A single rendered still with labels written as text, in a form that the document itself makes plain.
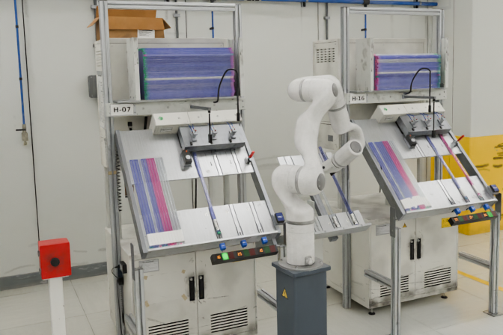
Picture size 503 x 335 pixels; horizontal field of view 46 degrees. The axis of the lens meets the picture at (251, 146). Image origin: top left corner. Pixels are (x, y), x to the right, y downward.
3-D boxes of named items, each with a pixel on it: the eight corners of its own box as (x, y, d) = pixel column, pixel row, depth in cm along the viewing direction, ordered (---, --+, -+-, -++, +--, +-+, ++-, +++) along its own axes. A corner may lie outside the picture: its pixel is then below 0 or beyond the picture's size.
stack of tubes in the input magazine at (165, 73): (235, 96, 329) (234, 47, 326) (144, 99, 309) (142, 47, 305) (227, 96, 341) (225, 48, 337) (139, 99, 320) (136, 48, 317)
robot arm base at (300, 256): (331, 266, 250) (331, 223, 248) (293, 274, 241) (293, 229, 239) (307, 254, 266) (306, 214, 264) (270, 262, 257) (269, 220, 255)
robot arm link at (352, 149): (341, 146, 293) (331, 156, 288) (355, 134, 282) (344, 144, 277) (353, 158, 292) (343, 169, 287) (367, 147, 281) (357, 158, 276)
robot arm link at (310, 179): (294, 194, 256) (327, 198, 247) (279, 191, 247) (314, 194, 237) (311, 83, 263) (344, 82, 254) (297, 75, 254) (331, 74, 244)
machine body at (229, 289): (258, 344, 335) (255, 237, 327) (135, 372, 306) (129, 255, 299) (216, 305, 394) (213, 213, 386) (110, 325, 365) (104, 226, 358)
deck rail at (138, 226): (145, 258, 274) (147, 252, 270) (141, 259, 274) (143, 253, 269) (117, 137, 312) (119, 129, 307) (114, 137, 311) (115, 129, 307)
